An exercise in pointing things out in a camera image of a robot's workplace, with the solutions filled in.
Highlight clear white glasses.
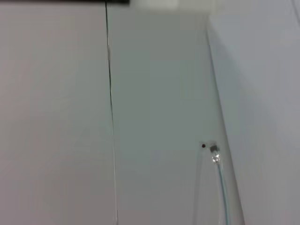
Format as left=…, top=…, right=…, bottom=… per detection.
left=192, top=140, right=235, bottom=225

